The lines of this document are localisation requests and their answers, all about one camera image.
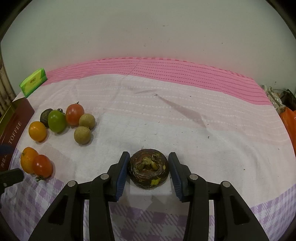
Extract orange mandarin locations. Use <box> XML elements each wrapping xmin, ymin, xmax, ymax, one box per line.
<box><xmin>29</xmin><ymin>121</ymin><xmax>47</xmax><ymax>142</ymax></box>
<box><xmin>20</xmin><ymin>147</ymin><xmax>39</xmax><ymax>174</ymax></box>

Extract red tomato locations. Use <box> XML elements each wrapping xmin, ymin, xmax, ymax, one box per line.
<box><xmin>32</xmin><ymin>155</ymin><xmax>53</xmax><ymax>181</ymax></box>
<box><xmin>66</xmin><ymin>102</ymin><xmax>85</xmax><ymax>126</ymax></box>

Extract small dark passion fruit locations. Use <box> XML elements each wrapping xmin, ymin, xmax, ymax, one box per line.
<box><xmin>40</xmin><ymin>108</ymin><xmax>53</xmax><ymax>128</ymax></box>

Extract green tomato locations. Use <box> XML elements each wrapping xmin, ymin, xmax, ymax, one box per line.
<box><xmin>48</xmin><ymin>108</ymin><xmax>67</xmax><ymax>133</ymax></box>

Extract brown longan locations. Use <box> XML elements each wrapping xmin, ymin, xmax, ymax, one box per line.
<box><xmin>74</xmin><ymin>126</ymin><xmax>91</xmax><ymax>145</ymax></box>
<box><xmin>79</xmin><ymin>113</ymin><xmax>96</xmax><ymax>130</ymax></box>

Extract dark mangosteen with stem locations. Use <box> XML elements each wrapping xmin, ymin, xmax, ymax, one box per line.
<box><xmin>127</xmin><ymin>149</ymin><xmax>170</xmax><ymax>190</ymax></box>

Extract gold toffee tin tray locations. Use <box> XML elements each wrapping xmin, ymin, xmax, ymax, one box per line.
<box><xmin>1</xmin><ymin>97</ymin><xmax>35</xmax><ymax>172</ymax></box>

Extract beige patterned curtain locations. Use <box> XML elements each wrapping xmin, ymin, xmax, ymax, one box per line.
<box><xmin>0</xmin><ymin>58</ymin><xmax>17</xmax><ymax>117</ymax></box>

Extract pink purple checked tablecloth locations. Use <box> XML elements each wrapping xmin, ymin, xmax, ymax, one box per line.
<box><xmin>1</xmin><ymin>58</ymin><xmax>295</xmax><ymax>240</ymax></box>

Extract green tissue pack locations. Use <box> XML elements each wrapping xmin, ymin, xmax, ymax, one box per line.
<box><xmin>19</xmin><ymin>68</ymin><xmax>48</xmax><ymax>97</ymax></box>

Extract orange plastic bag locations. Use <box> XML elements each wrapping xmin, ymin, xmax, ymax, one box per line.
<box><xmin>280</xmin><ymin>107</ymin><xmax>296</xmax><ymax>153</ymax></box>

